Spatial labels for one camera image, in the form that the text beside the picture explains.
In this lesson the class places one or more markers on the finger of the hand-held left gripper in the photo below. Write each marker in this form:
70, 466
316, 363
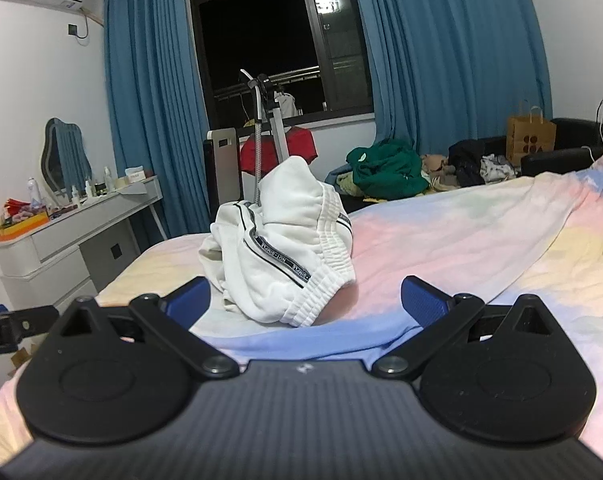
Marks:
33, 321

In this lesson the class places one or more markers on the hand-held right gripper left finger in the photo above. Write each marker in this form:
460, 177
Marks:
189, 299

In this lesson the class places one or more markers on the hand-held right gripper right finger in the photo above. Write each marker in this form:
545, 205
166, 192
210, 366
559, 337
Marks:
424, 301

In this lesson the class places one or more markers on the white pants with black stripe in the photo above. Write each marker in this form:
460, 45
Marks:
281, 210

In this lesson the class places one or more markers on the pastel tie-dye blanket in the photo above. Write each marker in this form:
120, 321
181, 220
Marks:
481, 240

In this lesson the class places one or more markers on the orange tray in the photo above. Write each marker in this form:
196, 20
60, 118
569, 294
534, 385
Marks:
23, 224

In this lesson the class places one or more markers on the white dressing table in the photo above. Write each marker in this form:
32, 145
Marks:
81, 220

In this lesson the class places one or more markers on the white spray bottle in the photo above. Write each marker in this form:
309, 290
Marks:
34, 192

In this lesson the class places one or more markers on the grey panel heater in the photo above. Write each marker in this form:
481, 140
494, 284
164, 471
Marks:
224, 175

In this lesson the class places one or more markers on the small white bottle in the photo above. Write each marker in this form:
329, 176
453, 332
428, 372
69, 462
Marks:
88, 189
107, 180
75, 196

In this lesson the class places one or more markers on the white box with red label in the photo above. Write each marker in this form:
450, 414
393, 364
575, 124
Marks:
136, 176

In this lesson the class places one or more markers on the beige clothing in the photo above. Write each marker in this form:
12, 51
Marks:
439, 165

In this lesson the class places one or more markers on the green garment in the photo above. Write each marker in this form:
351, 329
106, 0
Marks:
381, 170

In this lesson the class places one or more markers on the dark clothing pile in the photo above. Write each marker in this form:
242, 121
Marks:
469, 157

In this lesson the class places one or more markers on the white patterned garment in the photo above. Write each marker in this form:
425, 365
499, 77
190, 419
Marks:
499, 167

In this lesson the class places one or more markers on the wavy framed mirror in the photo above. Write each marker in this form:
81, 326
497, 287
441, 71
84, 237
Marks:
63, 155

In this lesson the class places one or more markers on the garment steamer stand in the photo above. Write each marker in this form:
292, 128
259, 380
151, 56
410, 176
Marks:
280, 135

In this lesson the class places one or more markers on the brown paper bag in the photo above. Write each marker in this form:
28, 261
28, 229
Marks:
529, 140

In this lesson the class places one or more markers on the blue curtain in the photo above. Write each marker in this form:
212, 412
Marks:
456, 50
151, 110

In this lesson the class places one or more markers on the red shirt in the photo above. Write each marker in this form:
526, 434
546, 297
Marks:
301, 142

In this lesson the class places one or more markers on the white hanging garment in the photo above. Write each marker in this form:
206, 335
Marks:
287, 105

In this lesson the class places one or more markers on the dark framed window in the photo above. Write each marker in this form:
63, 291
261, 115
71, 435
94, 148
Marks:
256, 35

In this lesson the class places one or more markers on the black wall socket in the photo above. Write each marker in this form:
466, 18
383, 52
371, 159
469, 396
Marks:
73, 29

